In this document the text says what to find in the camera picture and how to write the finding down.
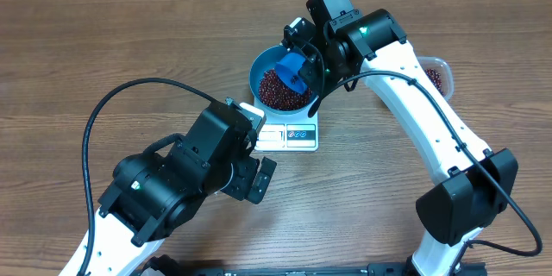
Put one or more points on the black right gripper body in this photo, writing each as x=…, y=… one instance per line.
x=326, y=73

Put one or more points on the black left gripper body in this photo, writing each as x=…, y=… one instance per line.
x=242, y=178

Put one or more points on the blue measuring scoop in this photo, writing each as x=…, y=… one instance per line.
x=288, y=69

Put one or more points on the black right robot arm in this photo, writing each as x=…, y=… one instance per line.
x=471, y=183

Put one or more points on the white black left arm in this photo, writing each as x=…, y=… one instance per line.
x=158, y=190

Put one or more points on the white kitchen scale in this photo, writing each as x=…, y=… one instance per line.
x=290, y=131

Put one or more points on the red beans in bowl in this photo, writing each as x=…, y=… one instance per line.
x=276, y=95

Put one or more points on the blue bowl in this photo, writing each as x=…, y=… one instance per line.
x=264, y=62

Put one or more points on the clear plastic container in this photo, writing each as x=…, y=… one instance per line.
x=430, y=62

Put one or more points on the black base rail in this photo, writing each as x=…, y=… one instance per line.
x=166, y=266

